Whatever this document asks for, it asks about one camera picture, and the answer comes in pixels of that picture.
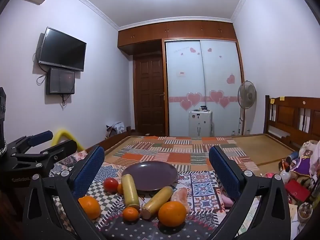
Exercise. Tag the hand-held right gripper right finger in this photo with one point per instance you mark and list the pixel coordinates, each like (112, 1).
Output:
(223, 172)

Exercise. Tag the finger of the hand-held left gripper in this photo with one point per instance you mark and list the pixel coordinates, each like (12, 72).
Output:
(61, 148)
(40, 136)

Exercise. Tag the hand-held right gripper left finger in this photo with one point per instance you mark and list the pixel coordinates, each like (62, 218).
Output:
(90, 170)

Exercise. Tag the red tomato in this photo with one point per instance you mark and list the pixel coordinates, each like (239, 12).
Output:
(111, 184)

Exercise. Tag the small tangerine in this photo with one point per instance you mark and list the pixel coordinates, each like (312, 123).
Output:
(130, 214)
(120, 189)

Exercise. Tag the purple round plate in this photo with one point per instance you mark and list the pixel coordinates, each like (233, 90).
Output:
(152, 175)

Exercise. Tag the large orange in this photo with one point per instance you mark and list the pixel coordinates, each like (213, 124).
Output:
(89, 207)
(172, 213)

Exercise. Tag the yellow sugarcane segment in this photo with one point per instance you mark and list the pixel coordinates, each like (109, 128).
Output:
(155, 202)
(130, 192)

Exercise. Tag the yellow foam tube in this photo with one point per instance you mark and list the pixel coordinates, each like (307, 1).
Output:
(62, 135)

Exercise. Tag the printed patchwork blanket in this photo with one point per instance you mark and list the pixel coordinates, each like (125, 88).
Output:
(202, 192)

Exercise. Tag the pink cloth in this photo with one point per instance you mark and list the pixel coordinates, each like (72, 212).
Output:
(228, 201)

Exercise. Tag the woven bamboo bed mat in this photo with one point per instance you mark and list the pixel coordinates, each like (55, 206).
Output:
(255, 150)

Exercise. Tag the bags in room corner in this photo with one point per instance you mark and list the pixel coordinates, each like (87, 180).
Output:
(116, 128)

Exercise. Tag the small white cabinet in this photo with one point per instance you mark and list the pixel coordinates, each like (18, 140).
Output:
(200, 125)

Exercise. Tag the striped patchwork blanket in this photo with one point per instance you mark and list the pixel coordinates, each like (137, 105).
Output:
(175, 150)

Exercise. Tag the clear plastic bottle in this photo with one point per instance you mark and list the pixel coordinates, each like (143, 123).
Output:
(286, 174)

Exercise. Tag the small dark jar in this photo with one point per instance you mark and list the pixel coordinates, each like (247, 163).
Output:
(205, 108)

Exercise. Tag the red box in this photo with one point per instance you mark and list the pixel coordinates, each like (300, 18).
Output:
(297, 191)

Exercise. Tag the purple bag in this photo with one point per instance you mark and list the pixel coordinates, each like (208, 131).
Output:
(302, 165)

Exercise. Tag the standing electric fan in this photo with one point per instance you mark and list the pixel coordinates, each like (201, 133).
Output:
(246, 93)

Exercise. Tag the white plush toy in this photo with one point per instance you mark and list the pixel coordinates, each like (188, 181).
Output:
(310, 150)

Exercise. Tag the round glass jar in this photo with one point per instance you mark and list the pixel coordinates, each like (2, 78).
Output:
(305, 211)

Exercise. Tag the brown wooden door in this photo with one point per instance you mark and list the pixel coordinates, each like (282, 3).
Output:
(150, 97)

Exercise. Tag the wooden wardrobe with heart stickers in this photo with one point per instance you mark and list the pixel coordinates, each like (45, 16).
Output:
(202, 80)

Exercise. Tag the small black wall monitor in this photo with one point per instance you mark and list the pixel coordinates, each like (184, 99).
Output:
(61, 81)

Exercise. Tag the wall-mounted black television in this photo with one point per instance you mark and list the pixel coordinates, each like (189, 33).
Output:
(62, 48)

